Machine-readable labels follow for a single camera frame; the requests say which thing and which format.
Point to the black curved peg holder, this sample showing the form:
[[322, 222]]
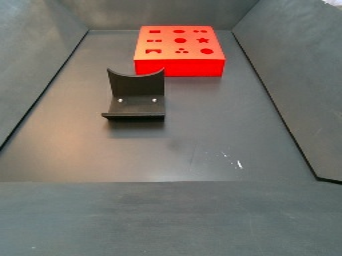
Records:
[[137, 96]]

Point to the red shape sorter block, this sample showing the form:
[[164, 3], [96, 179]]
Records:
[[183, 50]]

